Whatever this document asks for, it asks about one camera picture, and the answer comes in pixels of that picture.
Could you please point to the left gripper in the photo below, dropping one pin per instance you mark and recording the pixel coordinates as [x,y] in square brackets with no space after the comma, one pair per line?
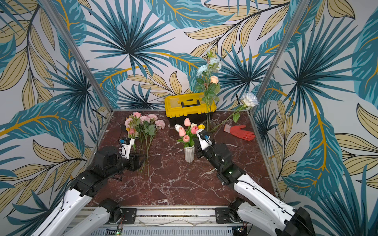
[135,162]

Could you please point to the pink tulip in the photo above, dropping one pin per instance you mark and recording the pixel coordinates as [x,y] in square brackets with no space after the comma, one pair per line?
[131,135]

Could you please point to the large pink rose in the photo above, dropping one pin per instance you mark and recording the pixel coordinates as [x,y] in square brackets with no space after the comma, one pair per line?
[136,130]

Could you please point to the white rose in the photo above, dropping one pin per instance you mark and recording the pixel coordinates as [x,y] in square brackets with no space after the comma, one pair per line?
[249,100]

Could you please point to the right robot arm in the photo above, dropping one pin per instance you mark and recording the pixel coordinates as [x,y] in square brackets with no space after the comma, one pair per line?
[261,209]

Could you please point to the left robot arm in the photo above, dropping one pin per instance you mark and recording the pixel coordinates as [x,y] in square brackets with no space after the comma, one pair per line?
[107,163]

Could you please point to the white ribbed vase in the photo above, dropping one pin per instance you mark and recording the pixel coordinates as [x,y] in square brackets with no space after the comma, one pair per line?
[189,154]

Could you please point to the glass vase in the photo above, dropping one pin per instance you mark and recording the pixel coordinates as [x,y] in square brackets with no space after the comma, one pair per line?
[210,126]

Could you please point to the tulip bouquet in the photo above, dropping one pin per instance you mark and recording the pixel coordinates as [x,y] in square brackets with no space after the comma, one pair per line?
[188,133]

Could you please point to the red work glove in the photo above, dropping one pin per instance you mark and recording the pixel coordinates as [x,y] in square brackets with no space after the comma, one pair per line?
[239,132]

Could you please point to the yellow toolbox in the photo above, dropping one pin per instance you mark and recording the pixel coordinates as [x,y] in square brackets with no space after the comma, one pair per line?
[180,107]

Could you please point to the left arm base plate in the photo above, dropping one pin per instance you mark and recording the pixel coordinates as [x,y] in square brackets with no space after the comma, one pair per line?
[128,216]

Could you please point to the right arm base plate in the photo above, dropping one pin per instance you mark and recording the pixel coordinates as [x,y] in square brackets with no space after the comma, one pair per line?
[224,215]

